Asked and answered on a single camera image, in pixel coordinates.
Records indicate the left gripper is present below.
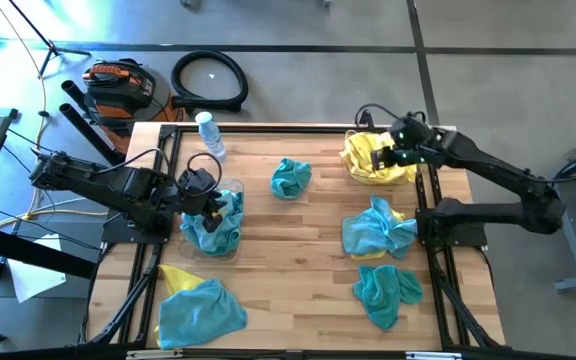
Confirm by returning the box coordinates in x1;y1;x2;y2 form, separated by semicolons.
177;168;228;234

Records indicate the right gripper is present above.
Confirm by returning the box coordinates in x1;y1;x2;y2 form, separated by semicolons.
370;117;433;172

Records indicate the teal microfiber towel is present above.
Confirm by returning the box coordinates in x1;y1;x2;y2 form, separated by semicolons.
269;157;314;201
352;264;425;332

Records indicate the clear plastic basket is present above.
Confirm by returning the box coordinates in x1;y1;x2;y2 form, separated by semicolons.
340;129;428;190
176;175;246;262

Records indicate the pale blue spray bottle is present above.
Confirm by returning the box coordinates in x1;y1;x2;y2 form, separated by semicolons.
194;110;228;164

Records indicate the black vacuum wand tube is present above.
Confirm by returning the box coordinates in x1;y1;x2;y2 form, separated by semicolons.
60;78;99;121
58;102;125;166

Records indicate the orange black shop vacuum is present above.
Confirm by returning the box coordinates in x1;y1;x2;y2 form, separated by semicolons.
81;58;187;154

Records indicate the white paper sheet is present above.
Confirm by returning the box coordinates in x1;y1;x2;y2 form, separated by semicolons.
6;233;68;304

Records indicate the black tripod stand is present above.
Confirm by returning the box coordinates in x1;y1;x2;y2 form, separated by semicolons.
7;0;93;77

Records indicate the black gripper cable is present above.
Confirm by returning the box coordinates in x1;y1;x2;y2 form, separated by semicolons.
186;151;224;194
353;102;427;132

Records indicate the black aluminium table frame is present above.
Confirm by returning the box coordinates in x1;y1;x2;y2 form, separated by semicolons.
76;121;508;360

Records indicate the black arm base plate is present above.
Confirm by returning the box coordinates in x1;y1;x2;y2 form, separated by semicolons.
414;206;489;248
101;206;175;246

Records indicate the black vacuum hose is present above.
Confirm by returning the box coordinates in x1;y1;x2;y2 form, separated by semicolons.
170;49;250;114

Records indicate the silver bracket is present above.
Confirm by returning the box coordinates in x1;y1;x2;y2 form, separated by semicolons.
404;350;465;360
125;349;185;360

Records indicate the yellow cable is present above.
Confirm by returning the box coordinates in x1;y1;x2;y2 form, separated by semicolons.
0;0;109;229

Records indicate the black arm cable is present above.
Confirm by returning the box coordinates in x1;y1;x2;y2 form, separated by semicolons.
552;157;576;184

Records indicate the black desk frame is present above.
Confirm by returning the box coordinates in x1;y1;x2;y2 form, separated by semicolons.
0;219;98;346

